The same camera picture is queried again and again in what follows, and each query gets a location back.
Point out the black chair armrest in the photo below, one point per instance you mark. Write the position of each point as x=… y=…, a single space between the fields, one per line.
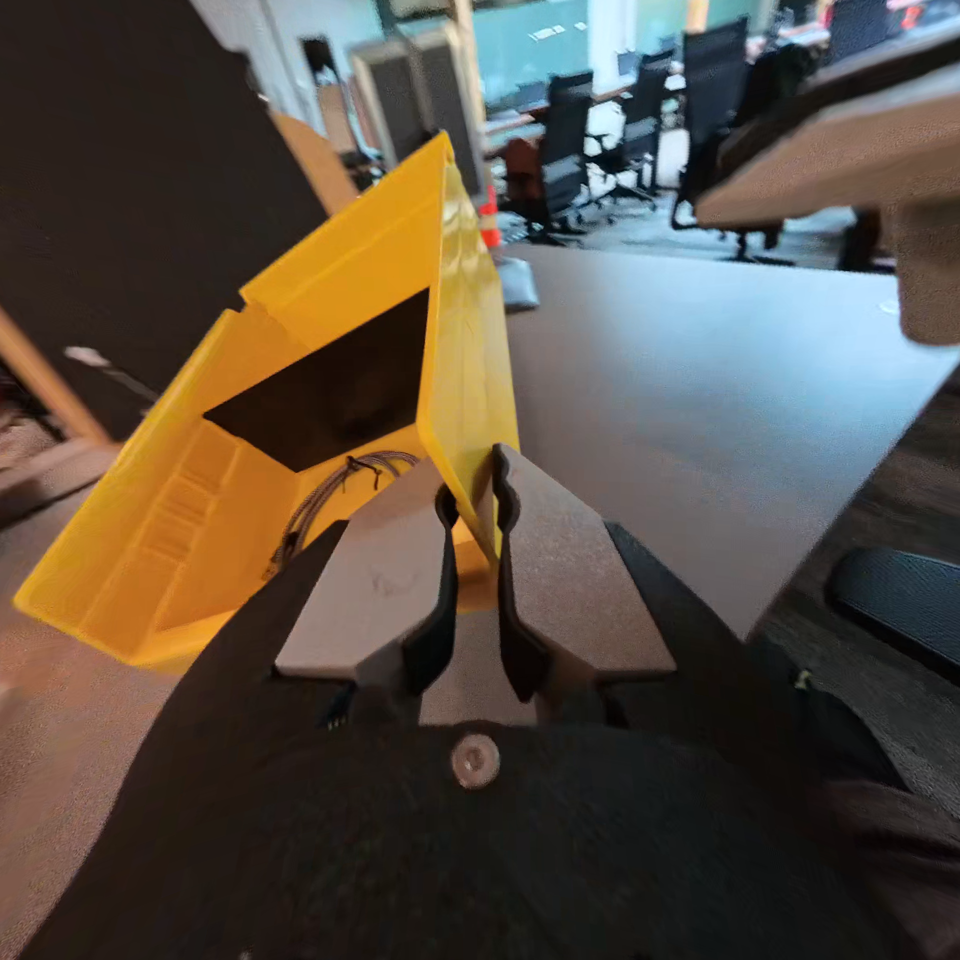
x=900 y=607

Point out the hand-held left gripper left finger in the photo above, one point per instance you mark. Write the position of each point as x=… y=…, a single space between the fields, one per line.
x=360 y=570

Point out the grey pouch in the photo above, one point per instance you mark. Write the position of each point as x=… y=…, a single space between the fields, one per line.
x=517 y=285

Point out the orange traffic cone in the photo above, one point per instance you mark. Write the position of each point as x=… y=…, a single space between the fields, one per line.
x=490 y=221

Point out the yellow plastic storage bin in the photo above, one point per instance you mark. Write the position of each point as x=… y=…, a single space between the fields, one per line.
x=352 y=285

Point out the black partition panel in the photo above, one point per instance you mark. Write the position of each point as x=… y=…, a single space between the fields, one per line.
x=127 y=187

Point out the black office chair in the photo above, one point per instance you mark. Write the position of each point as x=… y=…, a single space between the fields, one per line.
x=637 y=120
x=709 y=97
x=566 y=150

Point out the person's leg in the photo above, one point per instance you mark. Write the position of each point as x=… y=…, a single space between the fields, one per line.
x=900 y=862

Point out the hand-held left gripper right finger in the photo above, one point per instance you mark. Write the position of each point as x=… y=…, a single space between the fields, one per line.
x=577 y=585

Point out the leaning wooden board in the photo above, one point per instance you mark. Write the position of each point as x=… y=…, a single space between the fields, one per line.
x=315 y=165

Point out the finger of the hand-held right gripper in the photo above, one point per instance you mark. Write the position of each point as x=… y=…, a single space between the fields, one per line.
x=840 y=161

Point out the grey cabinet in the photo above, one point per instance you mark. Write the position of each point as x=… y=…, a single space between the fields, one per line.
x=420 y=97

